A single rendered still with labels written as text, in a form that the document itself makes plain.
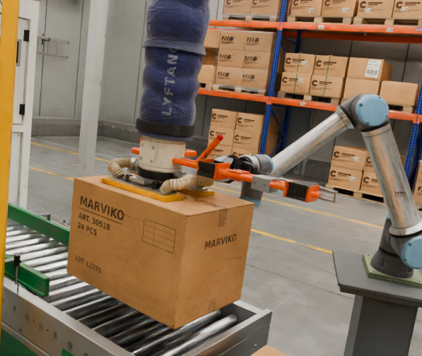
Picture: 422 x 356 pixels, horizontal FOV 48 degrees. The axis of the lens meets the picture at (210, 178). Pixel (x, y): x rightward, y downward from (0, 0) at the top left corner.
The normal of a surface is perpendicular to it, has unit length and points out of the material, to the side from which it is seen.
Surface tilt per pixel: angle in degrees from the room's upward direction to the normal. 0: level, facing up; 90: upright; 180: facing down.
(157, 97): 74
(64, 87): 90
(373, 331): 90
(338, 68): 92
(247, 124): 91
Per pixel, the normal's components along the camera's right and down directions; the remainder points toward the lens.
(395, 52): -0.52, 0.07
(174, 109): 0.29, -0.06
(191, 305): 0.78, 0.20
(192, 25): 0.54, 0.26
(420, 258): -0.04, 0.30
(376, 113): -0.11, 0.11
